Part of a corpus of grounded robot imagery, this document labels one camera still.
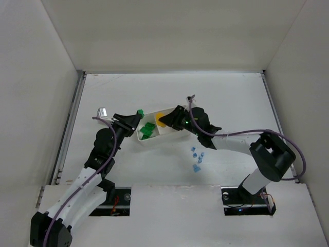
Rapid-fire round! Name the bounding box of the green printed duplo brick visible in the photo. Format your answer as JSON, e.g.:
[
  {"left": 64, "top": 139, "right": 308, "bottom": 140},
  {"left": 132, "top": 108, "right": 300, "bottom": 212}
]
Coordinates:
[{"left": 137, "top": 109, "right": 144, "bottom": 119}]

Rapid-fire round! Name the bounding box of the yellow round duplo piece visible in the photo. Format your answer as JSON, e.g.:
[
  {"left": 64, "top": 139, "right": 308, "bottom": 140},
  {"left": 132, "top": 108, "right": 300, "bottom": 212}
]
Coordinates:
[{"left": 155, "top": 112, "right": 168, "bottom": 129}]

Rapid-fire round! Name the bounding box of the green duplo base plate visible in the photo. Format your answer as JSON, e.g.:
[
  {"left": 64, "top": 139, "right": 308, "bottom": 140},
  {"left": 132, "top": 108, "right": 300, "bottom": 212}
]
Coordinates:
[{"left": 140, "top": 127, "right": 153, "bottom": 137}]

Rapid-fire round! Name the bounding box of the green square duplo brick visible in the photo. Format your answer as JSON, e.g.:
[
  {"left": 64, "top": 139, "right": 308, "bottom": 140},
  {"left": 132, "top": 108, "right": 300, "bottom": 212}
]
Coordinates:
[{"left": 144, "top": 122, "right": 156, "bottom": 131}]

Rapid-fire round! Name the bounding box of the small green duplo plate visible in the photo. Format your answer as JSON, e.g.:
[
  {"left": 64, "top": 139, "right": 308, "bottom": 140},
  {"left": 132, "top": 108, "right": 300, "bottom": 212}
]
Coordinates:
[{"left": 141, "top": 134, "right": 150, "bottom": 140}]

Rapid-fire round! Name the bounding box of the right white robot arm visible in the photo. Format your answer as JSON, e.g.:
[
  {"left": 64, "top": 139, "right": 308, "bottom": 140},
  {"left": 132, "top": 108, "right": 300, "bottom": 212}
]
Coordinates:
[{"left": 158, "top": 105, "right": 296, "bottom": 201}]

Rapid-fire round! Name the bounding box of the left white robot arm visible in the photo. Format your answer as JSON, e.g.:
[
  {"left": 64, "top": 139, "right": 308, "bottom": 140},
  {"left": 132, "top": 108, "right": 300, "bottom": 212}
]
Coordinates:
[{"left": 29, "top": 110, "right": 143, "bottom": 246}]

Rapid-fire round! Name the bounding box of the white divided plastic tray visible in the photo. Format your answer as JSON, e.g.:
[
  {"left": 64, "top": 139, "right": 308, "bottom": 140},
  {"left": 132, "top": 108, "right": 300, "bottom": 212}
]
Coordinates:
[{"left": 136, "top": 107, "right": 190, "bottom": 147}]

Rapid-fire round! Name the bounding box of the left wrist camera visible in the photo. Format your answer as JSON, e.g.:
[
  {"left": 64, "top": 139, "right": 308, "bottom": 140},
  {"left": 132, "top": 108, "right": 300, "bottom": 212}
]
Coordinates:
[{"left": 97, "top": 108, "right": 108, "bottom": 118}]

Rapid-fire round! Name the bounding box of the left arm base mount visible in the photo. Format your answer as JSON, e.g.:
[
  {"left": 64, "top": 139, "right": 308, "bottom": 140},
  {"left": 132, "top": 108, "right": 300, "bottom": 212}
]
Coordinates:
[{"left": 90, "top": 187, "right": 132, "bottom": 217}]

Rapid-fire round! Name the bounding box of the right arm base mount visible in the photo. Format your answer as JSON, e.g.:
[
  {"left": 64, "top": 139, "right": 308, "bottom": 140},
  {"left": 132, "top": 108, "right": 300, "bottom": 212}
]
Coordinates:
[{"left": 221, "top": 186, "right": 277, "bottom": 216}]

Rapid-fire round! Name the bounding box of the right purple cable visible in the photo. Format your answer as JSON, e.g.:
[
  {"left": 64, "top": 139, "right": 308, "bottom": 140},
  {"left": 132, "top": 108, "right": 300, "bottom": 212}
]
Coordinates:
[{"left": 187, "top": 94, "right": 308, "bottom": 181}]

